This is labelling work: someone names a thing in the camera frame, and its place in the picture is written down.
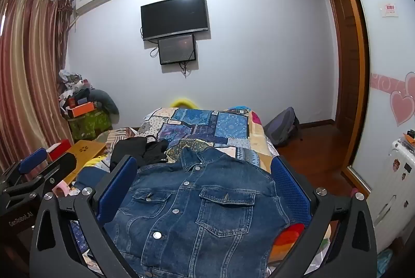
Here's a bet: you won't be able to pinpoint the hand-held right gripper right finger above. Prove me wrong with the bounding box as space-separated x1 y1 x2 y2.
271 155 378 278

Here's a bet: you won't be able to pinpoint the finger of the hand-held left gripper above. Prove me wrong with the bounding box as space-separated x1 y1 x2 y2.
3 153 77 201
0 148 49 188

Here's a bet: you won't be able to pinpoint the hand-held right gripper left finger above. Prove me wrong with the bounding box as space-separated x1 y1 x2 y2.
33 155 143 278

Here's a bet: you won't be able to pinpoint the red box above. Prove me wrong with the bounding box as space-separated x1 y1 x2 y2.
48 139 72 162

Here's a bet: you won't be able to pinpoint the pink cloth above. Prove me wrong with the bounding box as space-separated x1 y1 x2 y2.
53 182 71 198

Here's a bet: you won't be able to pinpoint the cardboard box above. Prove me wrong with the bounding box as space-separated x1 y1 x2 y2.
61 139 108 186

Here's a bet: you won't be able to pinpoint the yellow cloth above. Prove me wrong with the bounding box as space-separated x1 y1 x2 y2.
85 156 107 169

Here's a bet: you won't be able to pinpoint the black garment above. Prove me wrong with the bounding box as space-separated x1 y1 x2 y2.
109 136 170 172

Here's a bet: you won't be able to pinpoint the green patterned box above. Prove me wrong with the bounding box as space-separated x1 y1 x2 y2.
67 110 112 140

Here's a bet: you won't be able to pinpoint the grey backpack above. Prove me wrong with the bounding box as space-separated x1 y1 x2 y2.
263 107 302 147

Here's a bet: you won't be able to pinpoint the orange box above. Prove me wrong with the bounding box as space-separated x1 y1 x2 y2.
70 102 98 118

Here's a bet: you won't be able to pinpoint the grey plush pillow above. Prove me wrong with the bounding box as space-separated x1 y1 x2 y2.
85 89 120 115

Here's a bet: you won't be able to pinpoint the pile of clutter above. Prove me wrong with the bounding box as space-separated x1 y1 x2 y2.
58 69 94 110

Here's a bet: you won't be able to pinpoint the patchwork quilt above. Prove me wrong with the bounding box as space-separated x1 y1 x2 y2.
70 107 331 278

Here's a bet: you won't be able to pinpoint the striped brown curtain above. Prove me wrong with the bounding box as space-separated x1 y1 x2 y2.
0 0 73 173

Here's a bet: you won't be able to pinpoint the white suitcase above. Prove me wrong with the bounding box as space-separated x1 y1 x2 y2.
368 139 415 253

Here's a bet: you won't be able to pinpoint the teal cloth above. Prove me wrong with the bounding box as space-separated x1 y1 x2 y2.
377 248 395 276

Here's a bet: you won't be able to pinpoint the wooden door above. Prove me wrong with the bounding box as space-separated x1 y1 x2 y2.
327 0 361 138

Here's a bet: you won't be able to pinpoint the small black monitor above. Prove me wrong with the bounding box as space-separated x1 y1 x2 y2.
157 34 197 65

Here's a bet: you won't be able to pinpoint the white wardrobe door pink hearts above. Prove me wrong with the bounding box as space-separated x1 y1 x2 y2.
334 0 415 197

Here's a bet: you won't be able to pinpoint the red and white sticker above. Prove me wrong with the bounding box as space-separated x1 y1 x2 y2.
381 3 399 18

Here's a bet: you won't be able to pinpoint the yellow ring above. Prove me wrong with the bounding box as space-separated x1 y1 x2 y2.
170 97 195 109

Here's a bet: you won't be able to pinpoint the wall-mounted black television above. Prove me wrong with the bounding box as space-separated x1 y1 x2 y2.
140 0 209 41

